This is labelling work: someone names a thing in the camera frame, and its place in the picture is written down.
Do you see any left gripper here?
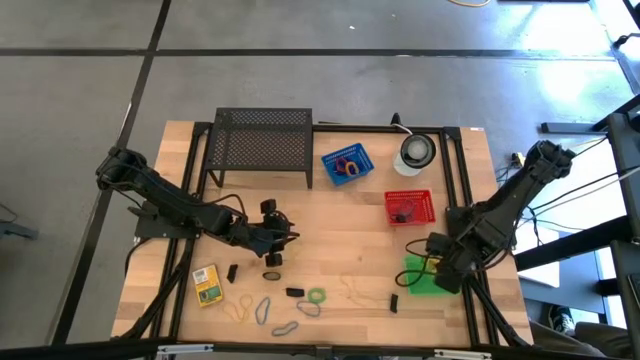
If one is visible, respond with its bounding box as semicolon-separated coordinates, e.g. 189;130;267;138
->
244;198;302;268

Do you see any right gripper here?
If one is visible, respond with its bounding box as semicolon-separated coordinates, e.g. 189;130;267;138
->
427;232;481;295

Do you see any yellow rubber band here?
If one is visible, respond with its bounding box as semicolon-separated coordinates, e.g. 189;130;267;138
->
221;293;255;323
339;274;389;309
391;198;417;221

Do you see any blue rubber band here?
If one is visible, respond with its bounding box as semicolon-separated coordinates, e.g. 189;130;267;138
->
295;299;322;319
254;296;272;326
270;320;300;338

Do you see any small yellow card box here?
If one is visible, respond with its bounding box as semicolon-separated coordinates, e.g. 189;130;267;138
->
191;263;224;308

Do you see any black desk leg bar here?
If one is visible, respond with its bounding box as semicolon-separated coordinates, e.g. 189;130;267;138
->
539;94;640;135

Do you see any green plastic basket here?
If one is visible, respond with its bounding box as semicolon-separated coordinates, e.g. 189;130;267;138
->
402;253;464;299

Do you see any red plastic basket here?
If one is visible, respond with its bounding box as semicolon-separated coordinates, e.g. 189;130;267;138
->
383;188;437;226

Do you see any blue plastic basket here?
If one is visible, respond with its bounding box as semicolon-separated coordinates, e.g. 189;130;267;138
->
320;142;376;188

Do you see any black mesh shelf riser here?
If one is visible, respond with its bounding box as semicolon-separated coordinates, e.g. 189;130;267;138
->
206;107;315;190

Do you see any white cylinder with black rim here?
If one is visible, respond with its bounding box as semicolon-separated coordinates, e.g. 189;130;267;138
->
392;132;438;178

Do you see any person's shoe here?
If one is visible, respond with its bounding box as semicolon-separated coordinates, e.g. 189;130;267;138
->
548;304;576;335

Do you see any black floor beam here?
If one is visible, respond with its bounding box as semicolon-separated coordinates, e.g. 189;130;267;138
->
514;214;632;272

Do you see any person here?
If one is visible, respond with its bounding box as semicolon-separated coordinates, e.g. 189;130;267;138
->
529;319;635;359

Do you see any grey stand foot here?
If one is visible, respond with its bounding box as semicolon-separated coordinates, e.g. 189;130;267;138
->
0;218;40;241

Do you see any black caster leg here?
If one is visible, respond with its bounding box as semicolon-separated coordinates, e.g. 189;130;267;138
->
612;31;640;51

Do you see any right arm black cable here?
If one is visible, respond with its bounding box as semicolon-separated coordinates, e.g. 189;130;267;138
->
394;237;436;289

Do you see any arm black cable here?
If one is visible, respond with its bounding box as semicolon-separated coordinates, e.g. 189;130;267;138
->
199;192;250;221
394;237;436;289

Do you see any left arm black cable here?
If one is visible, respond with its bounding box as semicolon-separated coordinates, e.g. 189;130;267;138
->
199;192;250;221

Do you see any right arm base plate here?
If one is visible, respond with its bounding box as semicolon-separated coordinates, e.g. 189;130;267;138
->
446;206;519;250

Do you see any silver frame bracket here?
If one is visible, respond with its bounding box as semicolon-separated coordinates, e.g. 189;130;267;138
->
156;343;215;356
433;348;493;360

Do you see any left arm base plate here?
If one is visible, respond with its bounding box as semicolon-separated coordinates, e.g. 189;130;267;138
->
134;198;207;240

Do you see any black aluminium table frame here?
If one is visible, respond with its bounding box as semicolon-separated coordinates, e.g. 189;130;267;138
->
112;121;534;351

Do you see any black floor cable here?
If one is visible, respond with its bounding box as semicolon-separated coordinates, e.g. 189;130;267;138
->
519;164;640;216

